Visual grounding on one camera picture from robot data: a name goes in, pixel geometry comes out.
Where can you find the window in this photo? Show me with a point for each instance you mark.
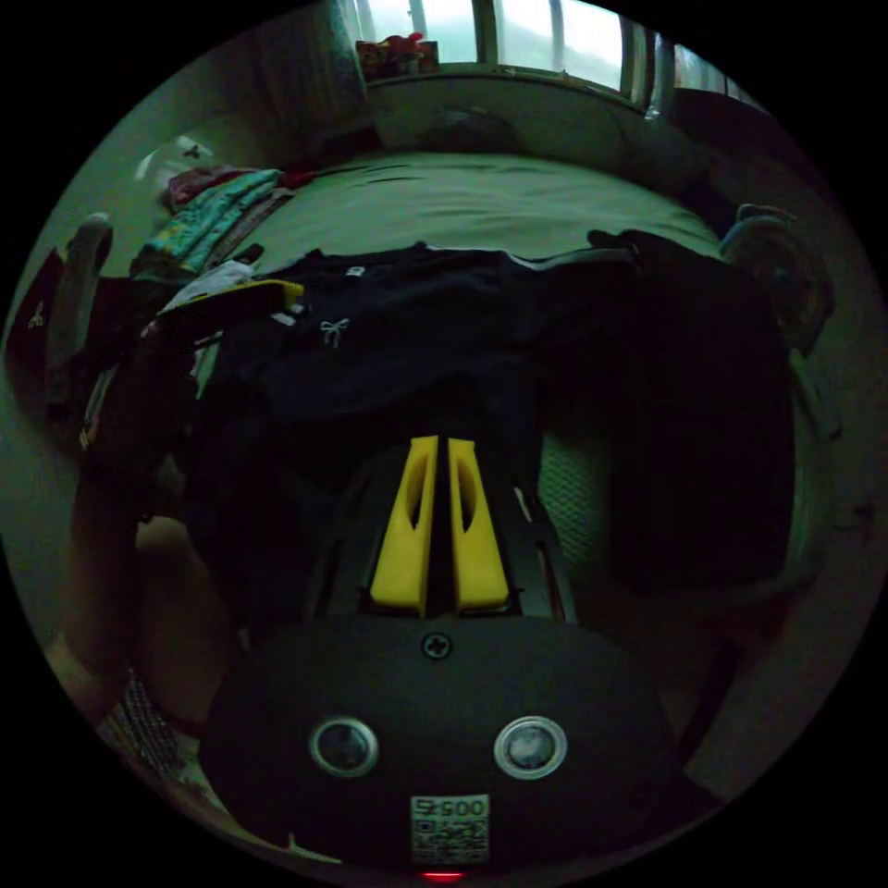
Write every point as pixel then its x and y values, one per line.
pixel 555 35

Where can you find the bed with woven mat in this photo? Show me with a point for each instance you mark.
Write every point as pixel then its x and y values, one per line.
pixel 499 201

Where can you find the colourful carton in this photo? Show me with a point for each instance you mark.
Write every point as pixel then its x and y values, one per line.
pixel 397 55

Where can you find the person's left forearm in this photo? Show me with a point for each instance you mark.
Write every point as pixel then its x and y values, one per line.
pixel 111 569

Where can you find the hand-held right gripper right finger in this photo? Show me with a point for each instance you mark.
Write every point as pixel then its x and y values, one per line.
pixel 482 555

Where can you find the black short sleeve shirt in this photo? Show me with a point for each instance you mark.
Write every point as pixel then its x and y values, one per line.
pixel 416 347

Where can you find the black garment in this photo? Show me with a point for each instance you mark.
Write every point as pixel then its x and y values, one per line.
pixel 701 416

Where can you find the pile of clothes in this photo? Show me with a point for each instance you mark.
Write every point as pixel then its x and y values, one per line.
pixel 215 215

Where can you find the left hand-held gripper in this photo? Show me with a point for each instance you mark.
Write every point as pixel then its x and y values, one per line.
pixel 149 388

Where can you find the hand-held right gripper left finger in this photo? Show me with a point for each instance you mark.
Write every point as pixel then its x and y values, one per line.
pixel 399 555

